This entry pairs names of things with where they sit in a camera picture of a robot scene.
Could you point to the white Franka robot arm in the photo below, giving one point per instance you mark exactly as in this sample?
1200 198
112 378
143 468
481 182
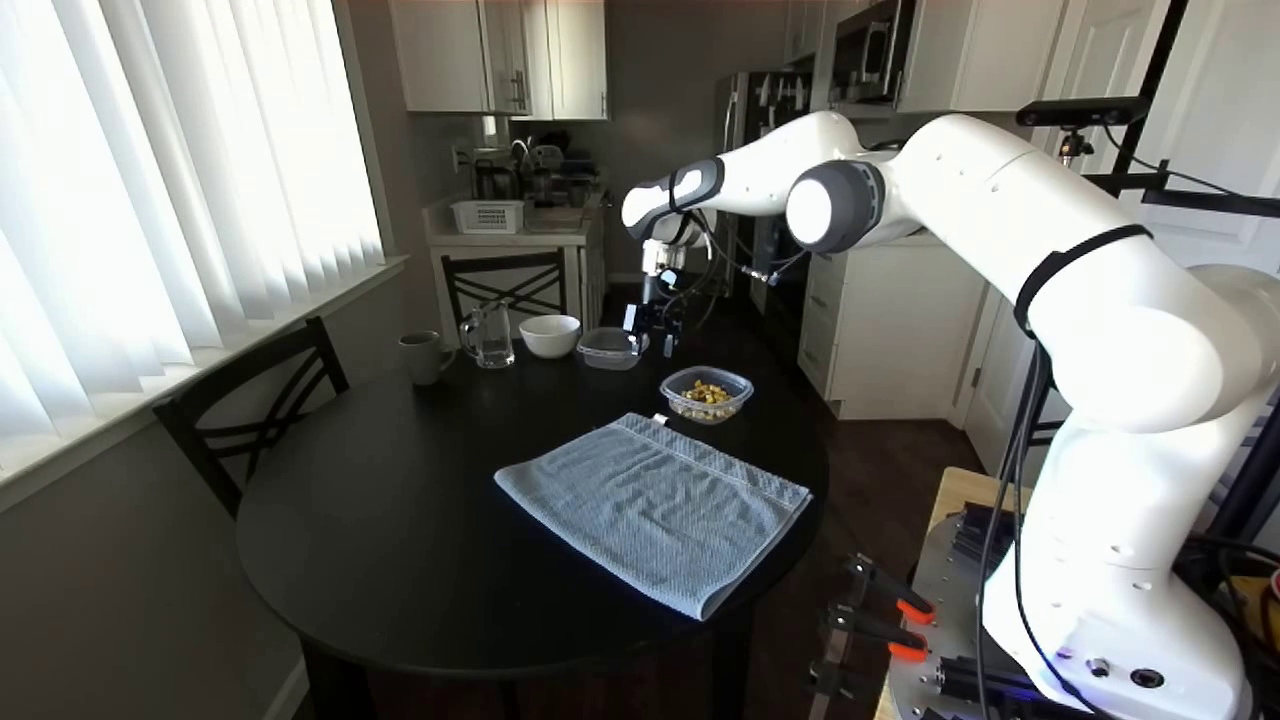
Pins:
1067 253

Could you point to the dark countertop appliances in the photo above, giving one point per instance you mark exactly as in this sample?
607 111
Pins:
547 166

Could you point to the white vertical window blinds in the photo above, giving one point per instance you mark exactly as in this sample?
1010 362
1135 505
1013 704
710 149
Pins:
173 174

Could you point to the light blue folded towel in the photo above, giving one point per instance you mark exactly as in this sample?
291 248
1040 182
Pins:
652 514

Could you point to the white ceramic bowl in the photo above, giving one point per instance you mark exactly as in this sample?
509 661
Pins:
550 334

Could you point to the empty clear plastic container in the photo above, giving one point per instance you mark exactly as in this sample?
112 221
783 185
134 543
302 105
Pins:
610 349

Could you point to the white tall kitchen cabinets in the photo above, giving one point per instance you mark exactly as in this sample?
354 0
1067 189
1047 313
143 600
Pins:
984 54

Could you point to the black cross-back chair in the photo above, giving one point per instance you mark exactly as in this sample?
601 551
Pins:
504 264

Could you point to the black wooden chair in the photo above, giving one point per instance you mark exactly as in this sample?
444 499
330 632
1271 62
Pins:
255 387

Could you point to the white plastic bin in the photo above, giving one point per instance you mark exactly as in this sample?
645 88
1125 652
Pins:
485 216

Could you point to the white kitchen base cabinet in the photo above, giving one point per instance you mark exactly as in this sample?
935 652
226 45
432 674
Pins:
894 325

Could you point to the wooden robot mounting platform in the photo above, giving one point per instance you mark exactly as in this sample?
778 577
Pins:
953 502

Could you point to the black camera mounting frame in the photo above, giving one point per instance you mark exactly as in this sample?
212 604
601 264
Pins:
1135 105

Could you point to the clear drinking glass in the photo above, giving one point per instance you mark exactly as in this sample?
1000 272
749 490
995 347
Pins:
492 343

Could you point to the clear plastic candy bowl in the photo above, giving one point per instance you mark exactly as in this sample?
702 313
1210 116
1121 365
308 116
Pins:
705 394

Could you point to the white side counter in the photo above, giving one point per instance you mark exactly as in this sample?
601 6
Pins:
583 264

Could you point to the white upper wall cabinets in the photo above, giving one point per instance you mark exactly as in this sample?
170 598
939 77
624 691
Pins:
492 54

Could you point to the dark grey mug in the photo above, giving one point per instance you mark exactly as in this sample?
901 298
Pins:
427 356

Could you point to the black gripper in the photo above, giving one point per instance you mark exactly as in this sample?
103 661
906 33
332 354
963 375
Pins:
659 298

